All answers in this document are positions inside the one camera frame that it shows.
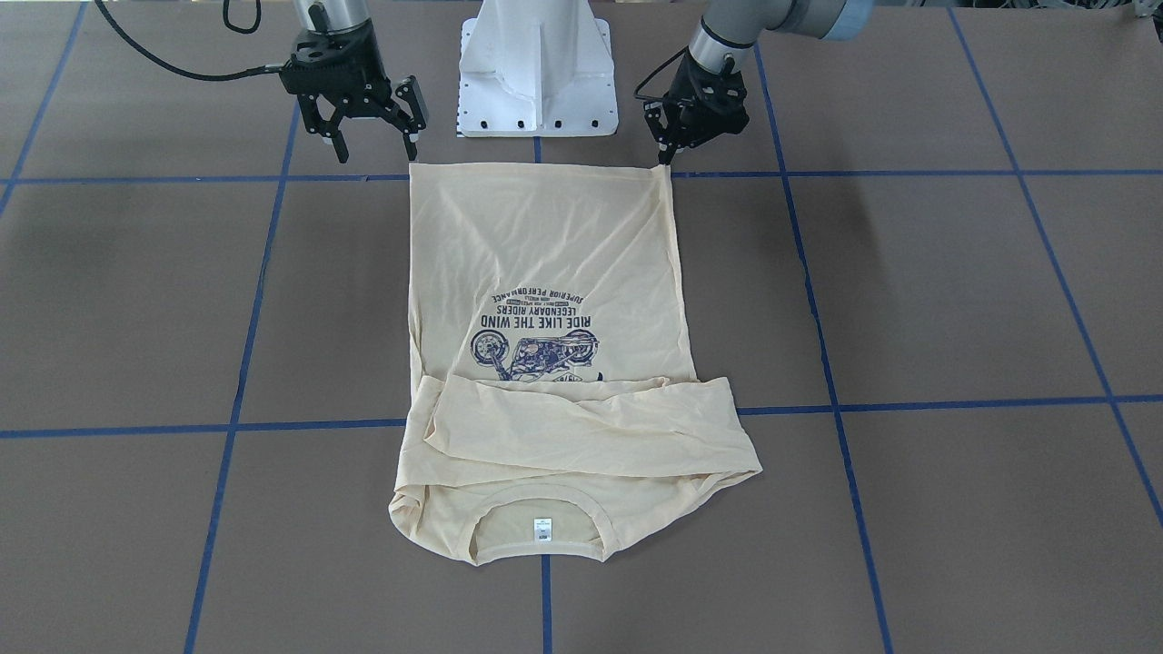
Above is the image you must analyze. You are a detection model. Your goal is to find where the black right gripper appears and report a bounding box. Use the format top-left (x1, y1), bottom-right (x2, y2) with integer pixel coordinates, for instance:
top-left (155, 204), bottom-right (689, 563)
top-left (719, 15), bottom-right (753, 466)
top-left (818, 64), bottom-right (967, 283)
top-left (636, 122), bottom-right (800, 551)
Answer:
top-left (278, 24), bottom-right (429, 164)

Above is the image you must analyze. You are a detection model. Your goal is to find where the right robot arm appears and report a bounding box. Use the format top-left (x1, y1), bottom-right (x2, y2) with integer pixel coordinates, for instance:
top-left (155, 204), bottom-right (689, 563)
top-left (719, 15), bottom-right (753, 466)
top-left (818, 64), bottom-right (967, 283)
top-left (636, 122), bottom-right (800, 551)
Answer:
top-left (278, 1), bottom-right (428, 164)

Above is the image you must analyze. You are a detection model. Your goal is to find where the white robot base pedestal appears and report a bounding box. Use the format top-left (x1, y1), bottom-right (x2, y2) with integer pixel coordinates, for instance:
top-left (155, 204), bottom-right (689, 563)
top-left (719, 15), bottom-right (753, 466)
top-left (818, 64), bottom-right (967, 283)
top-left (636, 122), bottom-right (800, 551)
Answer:
top-left (457, 1), bottom-right (619, 138)

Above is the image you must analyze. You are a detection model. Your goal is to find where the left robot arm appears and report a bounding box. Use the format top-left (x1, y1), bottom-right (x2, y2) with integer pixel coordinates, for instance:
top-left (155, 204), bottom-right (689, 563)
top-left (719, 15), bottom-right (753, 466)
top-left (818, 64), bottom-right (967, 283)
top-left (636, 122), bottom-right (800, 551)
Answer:
top-left (634, 1), bottom-right (875, 166)

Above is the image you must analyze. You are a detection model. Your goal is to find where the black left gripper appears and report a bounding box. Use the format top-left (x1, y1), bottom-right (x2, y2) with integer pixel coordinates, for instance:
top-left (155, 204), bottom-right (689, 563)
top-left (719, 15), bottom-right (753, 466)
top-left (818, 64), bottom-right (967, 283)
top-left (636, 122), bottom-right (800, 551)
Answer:
top-left (643, 48), bottom-right (750, 166)

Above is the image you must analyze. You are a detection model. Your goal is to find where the cream long-sleeve graphic shirt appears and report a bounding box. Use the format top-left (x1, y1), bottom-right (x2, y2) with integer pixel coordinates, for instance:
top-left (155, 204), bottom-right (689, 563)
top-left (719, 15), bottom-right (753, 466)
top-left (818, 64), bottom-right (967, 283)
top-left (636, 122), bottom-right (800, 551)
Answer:
top-left (388, 163), bottom-right (761, 566)

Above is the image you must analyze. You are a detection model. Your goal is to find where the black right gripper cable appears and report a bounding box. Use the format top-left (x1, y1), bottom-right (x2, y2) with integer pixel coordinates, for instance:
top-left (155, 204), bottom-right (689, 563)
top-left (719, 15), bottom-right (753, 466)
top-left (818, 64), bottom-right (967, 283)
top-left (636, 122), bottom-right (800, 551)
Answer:
top-left (91, 0), bottom-right (292, 83)

